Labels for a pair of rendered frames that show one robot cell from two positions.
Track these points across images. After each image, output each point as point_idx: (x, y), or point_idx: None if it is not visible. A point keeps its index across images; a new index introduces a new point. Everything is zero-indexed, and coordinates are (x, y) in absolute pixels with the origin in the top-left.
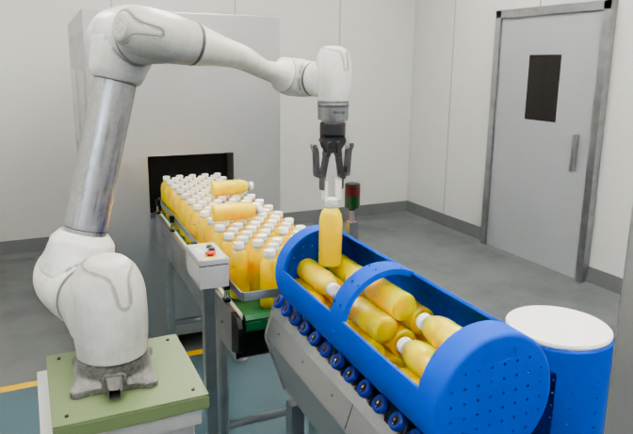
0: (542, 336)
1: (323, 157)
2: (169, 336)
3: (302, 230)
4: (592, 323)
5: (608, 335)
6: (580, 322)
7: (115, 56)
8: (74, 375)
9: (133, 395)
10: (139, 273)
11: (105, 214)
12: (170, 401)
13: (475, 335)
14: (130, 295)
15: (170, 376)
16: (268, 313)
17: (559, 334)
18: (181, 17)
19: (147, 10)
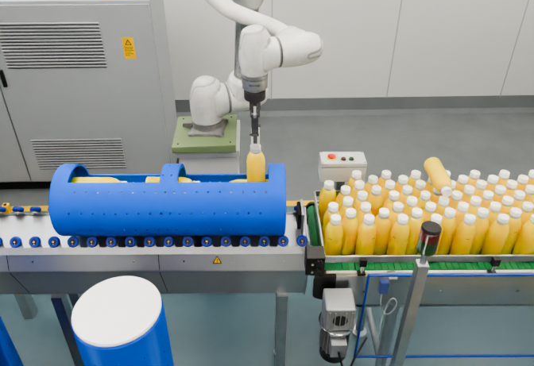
0: (111, 284)
1: None
2: (234, 143)
3: (280, 163)
4: (98, 332)
5: (76, 325)
6: (106, 325)
7: None
8: None
9: (185, 131)
10: (201, 92)
11: (237, 68)
12: (174, 138)
13: (65, 165)
14: (191, 94)
15: (194, 140)
16: (312, 217)
17: (104, 296)
18: None
19: None
